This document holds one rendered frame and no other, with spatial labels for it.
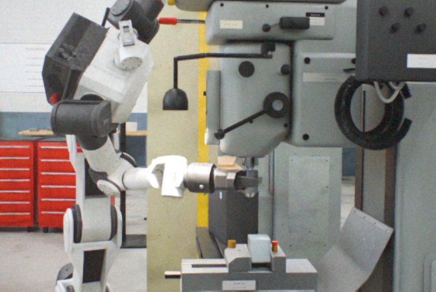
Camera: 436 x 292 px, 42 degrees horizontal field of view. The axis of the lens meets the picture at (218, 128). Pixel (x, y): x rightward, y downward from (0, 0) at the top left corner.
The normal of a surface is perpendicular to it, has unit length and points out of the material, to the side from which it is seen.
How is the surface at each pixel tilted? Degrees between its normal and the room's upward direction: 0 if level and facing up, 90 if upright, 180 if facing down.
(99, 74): 58
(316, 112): 90
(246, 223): 90
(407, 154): 90
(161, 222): 90
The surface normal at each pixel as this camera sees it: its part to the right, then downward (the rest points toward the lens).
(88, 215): 0.42, -0.11
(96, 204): 0.42, 0.13
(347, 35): 0.11, 0.05
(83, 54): 0.36, -0.48
